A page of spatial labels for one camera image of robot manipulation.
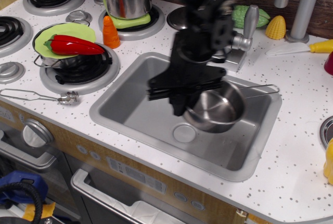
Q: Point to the yellow toy at right edge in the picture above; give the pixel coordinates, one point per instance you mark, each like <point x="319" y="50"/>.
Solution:
<point x="328" y="163"/>

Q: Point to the silver oven door handle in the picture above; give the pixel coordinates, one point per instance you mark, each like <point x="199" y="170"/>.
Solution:
<point x="43" y="162"/>

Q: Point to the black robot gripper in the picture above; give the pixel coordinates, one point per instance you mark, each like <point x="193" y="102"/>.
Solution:
<point x="188" y="74"/>

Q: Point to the orange toy carrot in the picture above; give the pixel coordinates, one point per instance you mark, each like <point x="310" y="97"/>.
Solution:
<point x="110" y="34"/>

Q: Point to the green toy bitter gourd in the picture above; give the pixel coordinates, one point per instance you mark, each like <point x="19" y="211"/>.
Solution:
<point x="239" y="13"/>

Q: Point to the back right stove burner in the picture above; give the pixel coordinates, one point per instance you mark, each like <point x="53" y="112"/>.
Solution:
<point x="146" y="30"/>

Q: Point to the front right stove burner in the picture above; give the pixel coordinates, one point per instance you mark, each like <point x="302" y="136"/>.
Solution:
<point x="90" y="76"/>

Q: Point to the red toy cup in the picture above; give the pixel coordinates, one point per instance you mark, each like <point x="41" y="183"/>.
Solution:
<point x="328" y="66"/>

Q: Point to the front left stove burner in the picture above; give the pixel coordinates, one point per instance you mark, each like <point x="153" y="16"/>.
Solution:
<point x="16" y="33"/>

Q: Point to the silver oven knob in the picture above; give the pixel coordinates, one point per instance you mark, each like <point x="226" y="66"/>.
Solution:
<point x="35" y="134"/>

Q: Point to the silver round lid right edge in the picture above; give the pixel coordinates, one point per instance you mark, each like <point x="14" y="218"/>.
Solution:
<point x="325" y="132"/>

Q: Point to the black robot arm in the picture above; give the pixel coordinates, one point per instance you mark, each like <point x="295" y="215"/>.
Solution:
<point x="209" y="30"/>

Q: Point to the silver toy faucet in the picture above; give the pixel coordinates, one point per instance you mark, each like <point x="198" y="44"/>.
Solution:
<point x="232" y="56"/>

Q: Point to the red toy chili pepper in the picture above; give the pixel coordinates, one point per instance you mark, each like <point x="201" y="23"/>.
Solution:
<point x="70" y="45"/>

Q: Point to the stainless steel frying pan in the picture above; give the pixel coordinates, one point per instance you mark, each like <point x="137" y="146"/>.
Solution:
<point x="218" y="110"/>

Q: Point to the light green toy plate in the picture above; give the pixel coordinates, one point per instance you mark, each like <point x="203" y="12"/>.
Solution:
<point x="72" y="29"/>

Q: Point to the yellow toy knife handle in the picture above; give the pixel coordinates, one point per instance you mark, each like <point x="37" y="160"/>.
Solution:
<point x="322" y="47"/>

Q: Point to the grey toy sink basin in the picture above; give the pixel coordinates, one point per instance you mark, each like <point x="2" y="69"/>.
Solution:
<point x="232" y="155"/>

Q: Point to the yellow toy corn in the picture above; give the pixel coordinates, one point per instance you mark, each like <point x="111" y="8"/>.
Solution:
<point x="276" y="29"/>

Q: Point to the grey vertical pole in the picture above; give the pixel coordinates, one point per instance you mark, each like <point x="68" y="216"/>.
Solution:
<point x="298" y="32"/>

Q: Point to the silver stove top knob left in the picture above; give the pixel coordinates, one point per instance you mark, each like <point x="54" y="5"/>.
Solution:
<point x="11" y="72"/>

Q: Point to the steel pot lid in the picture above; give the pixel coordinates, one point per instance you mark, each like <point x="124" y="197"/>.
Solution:
<point x="177" y="19"/>

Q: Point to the white toy knife blade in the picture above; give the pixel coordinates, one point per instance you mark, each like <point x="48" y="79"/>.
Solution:
<point x="288" y="49"/>

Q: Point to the blue device with black cable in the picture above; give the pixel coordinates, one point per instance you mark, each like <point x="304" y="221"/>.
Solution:
<point x="25" y="187"/>

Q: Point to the green toy sponge under pot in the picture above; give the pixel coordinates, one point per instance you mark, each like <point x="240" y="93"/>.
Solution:
<point x="125" y="23"/>

